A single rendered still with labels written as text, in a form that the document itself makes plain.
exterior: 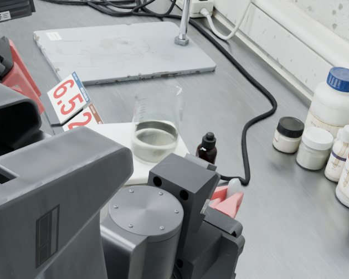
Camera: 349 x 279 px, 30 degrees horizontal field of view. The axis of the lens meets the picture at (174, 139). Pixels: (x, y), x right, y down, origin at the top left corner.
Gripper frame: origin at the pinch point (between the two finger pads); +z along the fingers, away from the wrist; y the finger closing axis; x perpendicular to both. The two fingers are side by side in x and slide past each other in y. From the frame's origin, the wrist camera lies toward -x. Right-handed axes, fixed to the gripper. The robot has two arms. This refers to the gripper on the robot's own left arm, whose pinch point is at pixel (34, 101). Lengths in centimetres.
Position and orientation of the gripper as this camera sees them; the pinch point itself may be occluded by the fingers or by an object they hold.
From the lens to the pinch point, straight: 80.9
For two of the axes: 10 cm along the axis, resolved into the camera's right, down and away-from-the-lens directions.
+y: -2.9, -5.8, 7.6
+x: -7.2, 6.6, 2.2
